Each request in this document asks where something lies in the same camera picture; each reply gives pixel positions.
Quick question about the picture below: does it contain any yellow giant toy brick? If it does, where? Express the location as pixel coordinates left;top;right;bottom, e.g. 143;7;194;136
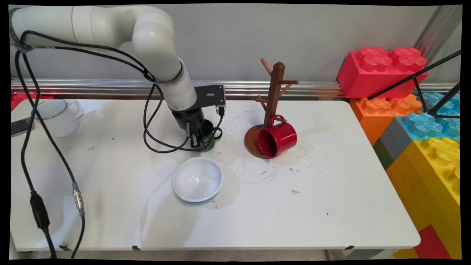
386;137;462;260

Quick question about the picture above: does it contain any white bowl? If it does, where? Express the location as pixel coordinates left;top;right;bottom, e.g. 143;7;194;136
171;158;224;204

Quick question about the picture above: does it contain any red mug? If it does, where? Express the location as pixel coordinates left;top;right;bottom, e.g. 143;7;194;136
257;115;298;159

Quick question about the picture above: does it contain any cable with metal connector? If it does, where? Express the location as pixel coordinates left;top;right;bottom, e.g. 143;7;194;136
20;31;86;259

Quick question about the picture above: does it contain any aluminium upright profile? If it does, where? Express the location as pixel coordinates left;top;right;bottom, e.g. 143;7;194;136
414;6;462;63

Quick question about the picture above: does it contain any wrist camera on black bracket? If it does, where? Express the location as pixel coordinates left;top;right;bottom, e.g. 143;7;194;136
194;85;226;117

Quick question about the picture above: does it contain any white enamel mug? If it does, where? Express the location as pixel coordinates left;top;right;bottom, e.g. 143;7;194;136
35;99;83;138

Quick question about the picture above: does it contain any red giant toy brick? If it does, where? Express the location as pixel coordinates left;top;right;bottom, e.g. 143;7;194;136
337;47;428;99

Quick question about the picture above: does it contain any smartphone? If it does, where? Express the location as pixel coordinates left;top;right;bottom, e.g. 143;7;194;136
11;117;35;137

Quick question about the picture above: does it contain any thick black cable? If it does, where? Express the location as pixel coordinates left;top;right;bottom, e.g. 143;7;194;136
14;50;57;259

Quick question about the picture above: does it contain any aluminium rail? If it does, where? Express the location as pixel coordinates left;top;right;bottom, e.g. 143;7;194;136
10;78;460;101

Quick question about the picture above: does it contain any black camera cable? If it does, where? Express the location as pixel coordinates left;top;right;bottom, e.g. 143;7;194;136
17;31;226;154

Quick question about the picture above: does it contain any flat yellow toy brick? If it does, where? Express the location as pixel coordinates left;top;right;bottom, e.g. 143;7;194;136
393;248;419;259

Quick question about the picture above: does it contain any brown wooden mug tree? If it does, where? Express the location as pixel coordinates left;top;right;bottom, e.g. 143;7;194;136
244;58;299;159

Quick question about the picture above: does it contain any orange giant toy brick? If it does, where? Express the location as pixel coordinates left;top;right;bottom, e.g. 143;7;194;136
350;95;423;146

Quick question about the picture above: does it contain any light blue giant toy brick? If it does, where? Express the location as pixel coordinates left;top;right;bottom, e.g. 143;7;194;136
396;92;461;141

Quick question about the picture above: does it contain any red plastic object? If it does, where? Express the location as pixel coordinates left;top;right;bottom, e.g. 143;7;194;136
10;92;55;111

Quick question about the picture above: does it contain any small red toy brick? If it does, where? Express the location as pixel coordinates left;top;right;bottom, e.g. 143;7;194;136
412;225;452;260

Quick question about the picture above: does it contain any green enamel mug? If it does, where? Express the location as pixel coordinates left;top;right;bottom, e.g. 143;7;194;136
198;119;223;152

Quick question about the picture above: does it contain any black tripod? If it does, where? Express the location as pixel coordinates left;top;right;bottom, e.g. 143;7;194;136
368;50;462;120

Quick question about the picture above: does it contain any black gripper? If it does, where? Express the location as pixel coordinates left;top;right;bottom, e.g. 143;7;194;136
171;108;210;150

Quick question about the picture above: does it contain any dark green toy brick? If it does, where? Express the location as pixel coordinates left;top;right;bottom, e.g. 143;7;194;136
373;139;394;170

